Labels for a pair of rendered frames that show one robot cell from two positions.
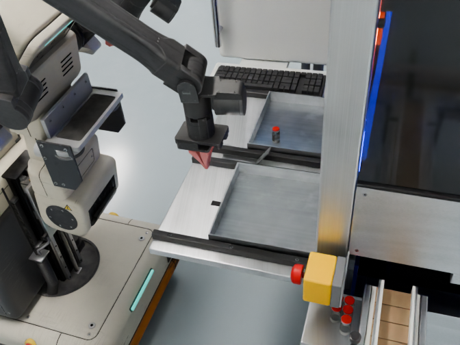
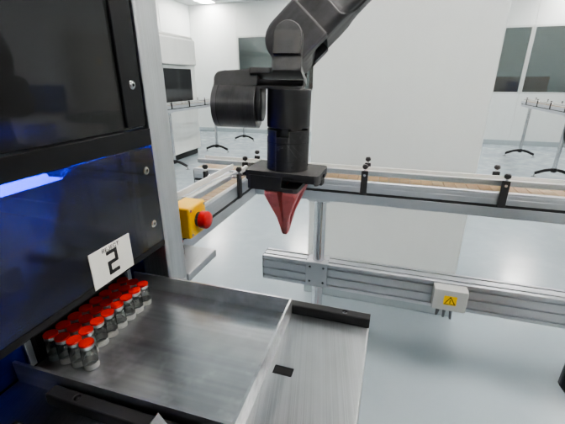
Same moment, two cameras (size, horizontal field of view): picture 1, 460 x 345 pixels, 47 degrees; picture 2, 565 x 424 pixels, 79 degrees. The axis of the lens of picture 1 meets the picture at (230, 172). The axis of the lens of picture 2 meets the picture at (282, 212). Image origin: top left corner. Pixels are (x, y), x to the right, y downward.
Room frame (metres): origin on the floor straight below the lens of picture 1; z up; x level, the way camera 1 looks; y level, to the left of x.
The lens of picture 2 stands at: (1.35, 0.02, 1.29)
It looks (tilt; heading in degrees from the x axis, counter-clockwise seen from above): 21 degrees down; 177
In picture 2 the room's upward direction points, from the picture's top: straight up
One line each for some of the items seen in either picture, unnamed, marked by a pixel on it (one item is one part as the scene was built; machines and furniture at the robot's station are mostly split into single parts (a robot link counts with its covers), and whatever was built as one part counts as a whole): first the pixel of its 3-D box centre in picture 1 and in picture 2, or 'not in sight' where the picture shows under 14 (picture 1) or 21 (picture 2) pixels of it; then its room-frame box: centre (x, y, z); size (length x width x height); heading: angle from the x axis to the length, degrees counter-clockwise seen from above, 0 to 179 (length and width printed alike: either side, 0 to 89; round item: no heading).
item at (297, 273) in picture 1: (300, 274); (203, 219); (0.63, -0.12, 1.00); 0.04 x 0.04 x 0.04; 69
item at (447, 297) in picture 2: not in sight; (449, 297); (0.26, 0.73, 0.50); 0.12 x 0.05 x 0.09; 69
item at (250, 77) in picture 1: (267, 80); not in sight; (1.59, -0.16, 0.82); 0.40 x 0.14 x 0.02; 71
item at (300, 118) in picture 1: (315, 127); not in sight; (1.20, -0.26, 0.90); 0.34 x 0.26 x 0.04; 69
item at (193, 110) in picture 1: (199, 100); (284, 108); (0.88, 0.05, 1.25); 0.07 x 0.06 x 0.07; 78
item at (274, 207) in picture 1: (289, 211); (171, 335); (0.89, -0.14, 0.90); 0.34 x 0.26 x 0.04; 70
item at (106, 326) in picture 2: not in sight; (114, 319); (0.85, -0.24, 0.91); 0.18 x 0.02 x 0.05; 160
